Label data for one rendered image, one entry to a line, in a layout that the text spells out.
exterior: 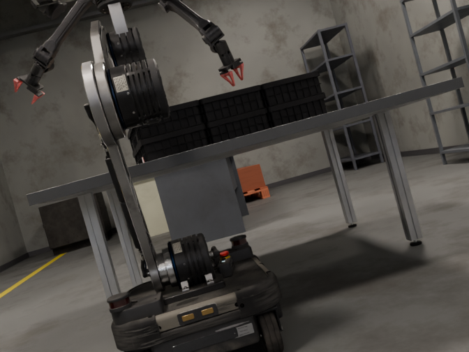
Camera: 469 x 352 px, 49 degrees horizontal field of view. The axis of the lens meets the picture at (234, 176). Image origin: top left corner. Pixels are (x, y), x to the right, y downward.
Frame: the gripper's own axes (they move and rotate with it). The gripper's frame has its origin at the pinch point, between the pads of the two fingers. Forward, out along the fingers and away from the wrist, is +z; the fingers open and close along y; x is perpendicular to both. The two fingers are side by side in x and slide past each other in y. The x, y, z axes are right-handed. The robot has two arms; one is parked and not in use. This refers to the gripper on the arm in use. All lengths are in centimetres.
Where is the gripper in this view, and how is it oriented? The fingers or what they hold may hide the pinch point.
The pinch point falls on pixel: (237, 81)
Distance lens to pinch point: 245.2
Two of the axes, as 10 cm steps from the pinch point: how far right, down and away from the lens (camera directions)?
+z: 4.1, 8.3, 3.7
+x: 6.7, -0.1, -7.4
